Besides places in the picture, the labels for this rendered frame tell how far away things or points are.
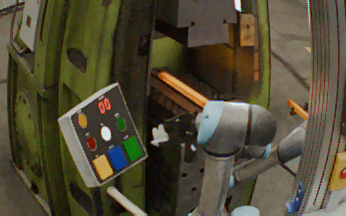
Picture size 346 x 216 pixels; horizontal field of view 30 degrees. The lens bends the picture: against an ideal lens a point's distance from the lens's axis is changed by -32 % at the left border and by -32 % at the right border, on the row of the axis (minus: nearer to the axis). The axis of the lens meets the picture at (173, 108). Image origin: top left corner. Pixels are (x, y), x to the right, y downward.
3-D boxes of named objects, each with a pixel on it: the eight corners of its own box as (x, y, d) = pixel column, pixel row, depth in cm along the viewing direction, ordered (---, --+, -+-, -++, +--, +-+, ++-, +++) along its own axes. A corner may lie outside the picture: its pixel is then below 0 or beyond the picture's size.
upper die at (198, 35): (228, 42, 336) (228, 23, 332) (187, 47, 326) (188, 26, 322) (170, 12, 367) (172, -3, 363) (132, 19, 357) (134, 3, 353)
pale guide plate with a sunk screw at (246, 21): (255, 45, 362) (254, 15, 355) (241, 46, 357) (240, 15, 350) (252, 43, 364) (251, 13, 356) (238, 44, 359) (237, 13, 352)
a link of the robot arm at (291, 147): (299, 158, 279) (221, 197, 315) (311, 148, 287) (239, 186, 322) (292, 132, 279) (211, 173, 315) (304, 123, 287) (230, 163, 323)
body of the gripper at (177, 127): (172, 114, 300) (201, 106, 292) (182, 139, 301) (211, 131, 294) (159, 123, 294) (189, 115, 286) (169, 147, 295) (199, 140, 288)
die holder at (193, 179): (241, 203, 374) (258, 121, 354) (175, 225, 354) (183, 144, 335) (178, 160, 415) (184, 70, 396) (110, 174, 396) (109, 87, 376)
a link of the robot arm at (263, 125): (283, 104, 236) (270, 133, 284) (253, 100, 237) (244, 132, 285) (280, 142, 234) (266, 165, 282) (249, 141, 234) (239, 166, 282)
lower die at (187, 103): (224, 124, 351) (226, 104, 348) (181, 135, 341) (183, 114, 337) (165, 82, 383) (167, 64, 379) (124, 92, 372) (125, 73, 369)
